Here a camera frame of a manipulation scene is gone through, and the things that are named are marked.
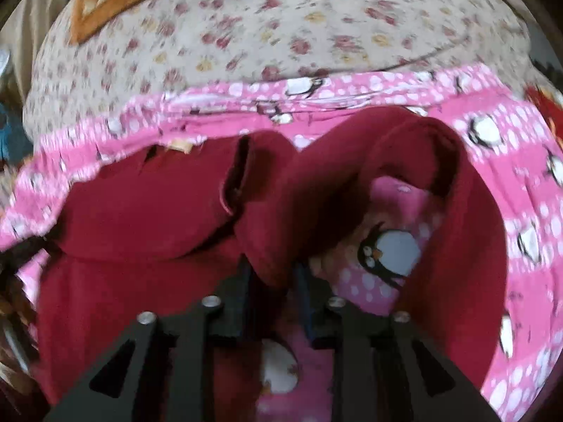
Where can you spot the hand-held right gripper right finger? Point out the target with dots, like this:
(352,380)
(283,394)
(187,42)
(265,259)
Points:
(304,303)

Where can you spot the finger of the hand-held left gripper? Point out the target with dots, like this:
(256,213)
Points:
(31,248)

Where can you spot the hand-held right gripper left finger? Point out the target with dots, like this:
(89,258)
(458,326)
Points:
(236,312)

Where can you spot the maroon fleece garment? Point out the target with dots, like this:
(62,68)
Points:
(154,211)

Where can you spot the blue plastic bag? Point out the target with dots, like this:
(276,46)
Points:
(13,136)

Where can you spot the beige curtain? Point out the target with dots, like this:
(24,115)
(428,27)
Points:
(31,30)

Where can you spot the pink penguin print blanket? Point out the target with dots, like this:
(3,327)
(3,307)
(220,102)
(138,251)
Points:
(506,176)

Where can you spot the orange checkered cushion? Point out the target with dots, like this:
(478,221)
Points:
(94,17)

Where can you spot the floral bed sheet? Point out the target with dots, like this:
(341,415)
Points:
(264,30)

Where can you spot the red printed cloth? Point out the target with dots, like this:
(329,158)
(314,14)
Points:
(545,114)

